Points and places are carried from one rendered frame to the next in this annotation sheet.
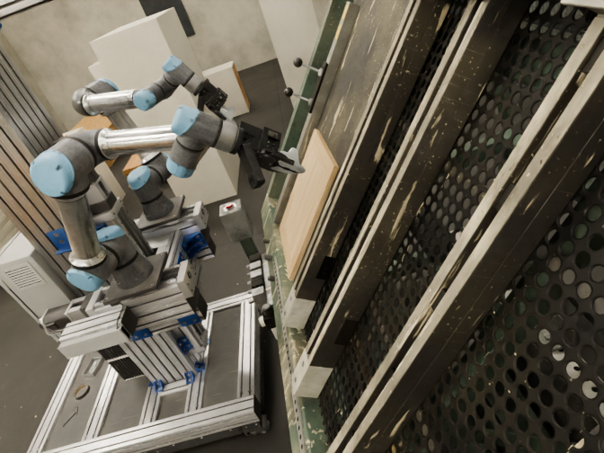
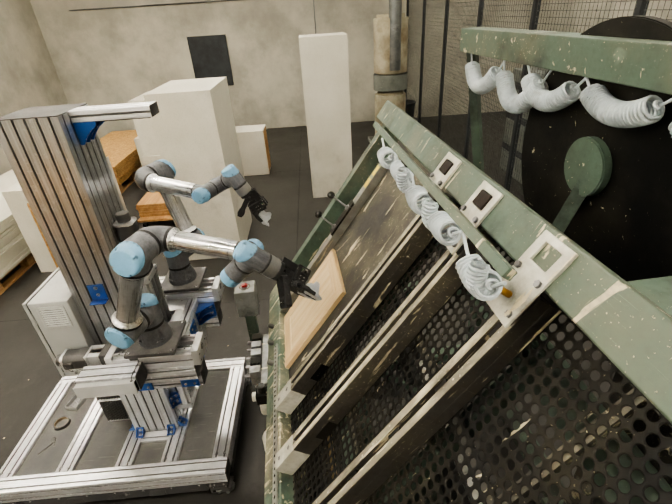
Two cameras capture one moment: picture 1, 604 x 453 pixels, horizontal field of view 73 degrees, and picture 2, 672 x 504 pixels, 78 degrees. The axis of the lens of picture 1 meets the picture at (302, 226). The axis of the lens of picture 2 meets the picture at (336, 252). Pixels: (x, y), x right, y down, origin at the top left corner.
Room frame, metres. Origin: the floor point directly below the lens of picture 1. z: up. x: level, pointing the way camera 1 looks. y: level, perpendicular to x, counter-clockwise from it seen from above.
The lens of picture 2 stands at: (-0.20, 0.04, 2.31)
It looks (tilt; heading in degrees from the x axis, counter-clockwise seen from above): 30 degrees down; 352
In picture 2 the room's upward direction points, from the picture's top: 4 degrees counter-clockwise
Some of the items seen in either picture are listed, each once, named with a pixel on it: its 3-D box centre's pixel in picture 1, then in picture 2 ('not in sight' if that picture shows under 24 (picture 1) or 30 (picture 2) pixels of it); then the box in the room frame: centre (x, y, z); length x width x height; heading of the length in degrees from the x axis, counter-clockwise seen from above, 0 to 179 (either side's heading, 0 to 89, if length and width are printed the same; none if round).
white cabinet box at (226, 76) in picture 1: (224, 92); (250, 150); (6.79, 0.41, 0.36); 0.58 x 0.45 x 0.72; 84
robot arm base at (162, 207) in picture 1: (155, 203); (181, 270); (1.88, 0.64, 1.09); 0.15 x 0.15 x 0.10
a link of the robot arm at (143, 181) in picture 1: (144, 182); (176, 252); (1.89, 0.64, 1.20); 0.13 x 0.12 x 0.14; 148
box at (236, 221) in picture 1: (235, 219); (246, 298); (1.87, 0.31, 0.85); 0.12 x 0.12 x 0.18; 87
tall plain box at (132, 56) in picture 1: (179, 112); (207, 169); (4.37, 0.77, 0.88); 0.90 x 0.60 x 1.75; 174
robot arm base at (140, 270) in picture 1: (128, 266); (153, 329); (1.39, 0.69, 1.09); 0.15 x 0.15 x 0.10
